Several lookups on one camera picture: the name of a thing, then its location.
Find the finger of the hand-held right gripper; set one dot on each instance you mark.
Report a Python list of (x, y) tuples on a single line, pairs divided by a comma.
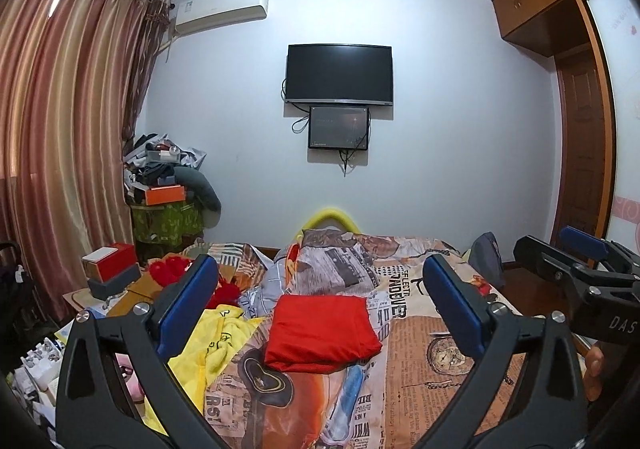
[(582, 239), (537, 254)]

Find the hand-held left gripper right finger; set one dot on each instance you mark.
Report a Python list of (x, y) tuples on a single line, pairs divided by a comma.
[(450, 299)]

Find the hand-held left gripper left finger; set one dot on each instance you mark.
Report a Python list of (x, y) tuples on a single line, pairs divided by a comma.
[(190, 289)]

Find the red garment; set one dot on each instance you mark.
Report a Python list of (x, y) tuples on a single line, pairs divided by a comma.
[(320, 334), (170, 269)]

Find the pile of clothes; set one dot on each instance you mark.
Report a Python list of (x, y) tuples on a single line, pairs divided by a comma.
[(160, 154)]

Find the person's right hand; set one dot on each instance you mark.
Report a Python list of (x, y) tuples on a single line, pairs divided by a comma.
[(595, 369)]

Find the red crumpled garment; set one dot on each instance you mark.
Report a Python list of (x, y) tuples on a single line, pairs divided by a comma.
[(170, 269)]

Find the brown cardboard piece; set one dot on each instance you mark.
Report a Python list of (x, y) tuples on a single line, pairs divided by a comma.
[(145, 286)]

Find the dark blue backpack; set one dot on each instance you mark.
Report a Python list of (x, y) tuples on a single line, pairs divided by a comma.
[(487, 254)]

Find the yellow printed cloth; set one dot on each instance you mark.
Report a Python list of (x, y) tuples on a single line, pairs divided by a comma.
[(220, 339)]

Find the green patterned cloth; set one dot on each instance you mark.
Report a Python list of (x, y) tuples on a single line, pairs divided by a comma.
[(165, 224)]

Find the grey box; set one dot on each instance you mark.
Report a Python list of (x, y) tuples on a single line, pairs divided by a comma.
[(115, 286)]

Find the red and white box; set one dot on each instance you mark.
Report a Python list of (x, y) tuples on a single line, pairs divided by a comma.
[(117, 261)]

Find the grey plaid cloth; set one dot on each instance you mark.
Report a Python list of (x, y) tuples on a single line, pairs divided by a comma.
[(272, 279)]

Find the newspaper print blanket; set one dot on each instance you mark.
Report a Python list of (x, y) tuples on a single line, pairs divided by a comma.
[(425, 379)]

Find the brown wooden door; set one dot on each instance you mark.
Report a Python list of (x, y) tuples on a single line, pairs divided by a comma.
[(585, 154)]

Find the orange box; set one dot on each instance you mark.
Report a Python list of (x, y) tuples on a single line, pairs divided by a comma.
[(165, 196)]

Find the dark grey pillow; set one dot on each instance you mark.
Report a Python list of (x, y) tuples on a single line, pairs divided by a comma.
[(202, 186)]

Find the pink object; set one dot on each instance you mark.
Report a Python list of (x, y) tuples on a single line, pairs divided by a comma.
[(130, 376)]

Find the wooden bedside table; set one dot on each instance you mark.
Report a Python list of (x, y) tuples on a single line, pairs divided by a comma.
[(80, 301)]

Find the white sliding wardrobe door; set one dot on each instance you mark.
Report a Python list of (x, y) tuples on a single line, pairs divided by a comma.
[(622, 104)]

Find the white plastic clutter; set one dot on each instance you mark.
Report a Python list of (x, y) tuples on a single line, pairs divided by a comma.
[(37, 364)]

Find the striped brown curtain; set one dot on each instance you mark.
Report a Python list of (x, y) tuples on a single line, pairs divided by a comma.
[(65, 129)]

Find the small black monitor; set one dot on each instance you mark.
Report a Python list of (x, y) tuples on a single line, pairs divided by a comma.
[(339, 128)]

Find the white air conditioner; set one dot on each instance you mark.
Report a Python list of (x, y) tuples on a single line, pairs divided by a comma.
[(220, 9)]

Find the yellow foam bed rail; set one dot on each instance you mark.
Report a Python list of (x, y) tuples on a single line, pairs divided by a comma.
[(330, 214)]

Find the black wall television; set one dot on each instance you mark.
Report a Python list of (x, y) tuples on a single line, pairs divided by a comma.
[(337, 74)]

